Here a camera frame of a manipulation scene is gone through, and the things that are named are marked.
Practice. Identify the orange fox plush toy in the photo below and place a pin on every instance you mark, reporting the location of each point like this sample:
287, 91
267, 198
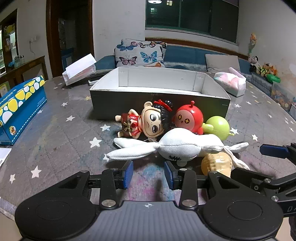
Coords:
273, 70

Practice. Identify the grey cushion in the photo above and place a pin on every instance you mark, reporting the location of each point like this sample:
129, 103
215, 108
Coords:
222, 61

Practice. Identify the grey star tablecloth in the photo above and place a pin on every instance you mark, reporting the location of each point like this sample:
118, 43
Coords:
69, 134

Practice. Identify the white-lined dark cardboard box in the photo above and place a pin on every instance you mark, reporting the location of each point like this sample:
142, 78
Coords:
115, 102

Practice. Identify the wooden display cabinet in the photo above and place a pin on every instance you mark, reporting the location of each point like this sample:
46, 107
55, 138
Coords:
7, 34

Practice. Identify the clear storage bin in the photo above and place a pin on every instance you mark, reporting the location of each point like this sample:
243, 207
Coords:
283, 97

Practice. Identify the white paper sheet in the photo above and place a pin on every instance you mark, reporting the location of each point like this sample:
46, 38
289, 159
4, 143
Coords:
4, 155

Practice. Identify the white plush rabbit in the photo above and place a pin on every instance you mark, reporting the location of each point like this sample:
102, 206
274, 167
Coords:
182, 143

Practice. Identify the green plush toy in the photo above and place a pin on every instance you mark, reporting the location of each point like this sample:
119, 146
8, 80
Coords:
274, 78

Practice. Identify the wooden door frame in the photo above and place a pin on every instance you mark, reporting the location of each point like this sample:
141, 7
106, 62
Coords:
49, 34

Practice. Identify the white tissue box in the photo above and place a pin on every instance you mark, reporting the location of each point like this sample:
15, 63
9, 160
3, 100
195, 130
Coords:
78, 67

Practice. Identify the blue yellow spotted box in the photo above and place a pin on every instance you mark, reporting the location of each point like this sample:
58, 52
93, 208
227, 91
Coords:
25, 109

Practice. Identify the dark window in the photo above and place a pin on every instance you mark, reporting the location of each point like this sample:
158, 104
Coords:
196, 16

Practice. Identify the pastel tissue pack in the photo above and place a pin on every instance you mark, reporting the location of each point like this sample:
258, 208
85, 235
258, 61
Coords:
231, 82

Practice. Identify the blue sofa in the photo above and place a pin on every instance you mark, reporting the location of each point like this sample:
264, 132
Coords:
185, 55

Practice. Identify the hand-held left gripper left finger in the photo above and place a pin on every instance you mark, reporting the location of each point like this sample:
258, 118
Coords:
128, 173

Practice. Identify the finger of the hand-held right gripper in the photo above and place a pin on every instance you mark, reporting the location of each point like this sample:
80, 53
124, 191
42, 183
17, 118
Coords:
274, 150
254, 179

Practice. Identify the blue white cabinet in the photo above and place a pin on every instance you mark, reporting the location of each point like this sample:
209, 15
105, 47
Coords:
68, 58

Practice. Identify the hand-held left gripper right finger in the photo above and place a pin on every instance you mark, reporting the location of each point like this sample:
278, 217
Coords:
168, 176

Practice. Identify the butterfly print pillow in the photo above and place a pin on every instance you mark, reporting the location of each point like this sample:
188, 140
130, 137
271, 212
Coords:
138, 53

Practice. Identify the black-haired doll figure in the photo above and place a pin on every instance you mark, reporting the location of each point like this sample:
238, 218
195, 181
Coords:
150, 120

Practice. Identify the green round toy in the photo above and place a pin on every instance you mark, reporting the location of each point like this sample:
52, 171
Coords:
218, 126

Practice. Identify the panda plush toy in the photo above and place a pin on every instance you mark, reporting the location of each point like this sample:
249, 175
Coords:
254, 62

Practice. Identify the red round antenna toy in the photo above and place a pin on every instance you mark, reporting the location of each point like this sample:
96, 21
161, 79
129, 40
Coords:
187, 115

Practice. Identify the black flat device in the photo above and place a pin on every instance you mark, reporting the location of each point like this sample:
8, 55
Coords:
97, 77

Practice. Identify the brown plush toy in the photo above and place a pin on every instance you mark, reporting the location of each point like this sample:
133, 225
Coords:
265, 69

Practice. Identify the wooden sideboard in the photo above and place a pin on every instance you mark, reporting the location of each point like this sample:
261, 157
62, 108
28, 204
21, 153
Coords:
25, 69

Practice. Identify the flower decoration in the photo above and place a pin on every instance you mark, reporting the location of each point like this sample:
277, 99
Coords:
253, 41

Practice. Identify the tan peanut toy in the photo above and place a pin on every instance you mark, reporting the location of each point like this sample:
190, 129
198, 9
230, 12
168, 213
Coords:
215, 163

